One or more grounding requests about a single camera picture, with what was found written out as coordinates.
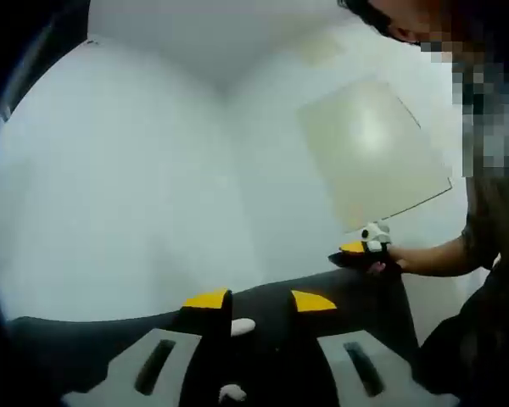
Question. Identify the person's head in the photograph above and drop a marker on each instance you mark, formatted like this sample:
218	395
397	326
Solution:
377	15

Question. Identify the beige wall panel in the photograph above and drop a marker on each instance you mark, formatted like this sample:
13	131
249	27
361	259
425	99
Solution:
365	169

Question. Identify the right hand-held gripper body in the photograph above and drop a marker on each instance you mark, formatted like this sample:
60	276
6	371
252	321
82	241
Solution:
377	237

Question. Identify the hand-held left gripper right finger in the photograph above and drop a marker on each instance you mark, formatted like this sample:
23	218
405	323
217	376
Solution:
390	373

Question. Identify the black table mat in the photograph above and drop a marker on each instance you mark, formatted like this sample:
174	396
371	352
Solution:
89	339

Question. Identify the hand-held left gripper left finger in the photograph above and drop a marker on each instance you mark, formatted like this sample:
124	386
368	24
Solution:
127	369

